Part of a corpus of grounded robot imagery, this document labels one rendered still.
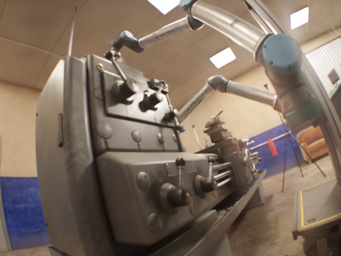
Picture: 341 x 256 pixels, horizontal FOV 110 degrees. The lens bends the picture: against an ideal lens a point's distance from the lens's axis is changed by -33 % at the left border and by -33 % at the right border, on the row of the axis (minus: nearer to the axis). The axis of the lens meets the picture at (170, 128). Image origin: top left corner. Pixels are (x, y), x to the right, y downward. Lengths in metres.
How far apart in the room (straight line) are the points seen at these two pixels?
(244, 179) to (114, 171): 1.19
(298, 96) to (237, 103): 5.19
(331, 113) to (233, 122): 5.06
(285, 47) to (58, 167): 0.87
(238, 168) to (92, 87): 1.24
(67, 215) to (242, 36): 0.91
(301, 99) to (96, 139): 0.80
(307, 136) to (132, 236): 5.06
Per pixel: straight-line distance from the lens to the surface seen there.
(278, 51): 0.68
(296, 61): 0.68
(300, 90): 0.83
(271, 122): 5.67
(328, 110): 0.97
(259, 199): 2.76
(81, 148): 0.56
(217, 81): 1.51
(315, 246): 0.99
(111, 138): 0.63
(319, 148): 4.98
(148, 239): 0.48
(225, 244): 1.13
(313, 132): 5.30
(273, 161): 5.63
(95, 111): 0.65
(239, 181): 1.53
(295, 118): 0.78
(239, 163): 1.51
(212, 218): 1.06
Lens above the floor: 0.69
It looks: 18 degrees up
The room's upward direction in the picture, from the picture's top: 16 degrees counter-clockwise
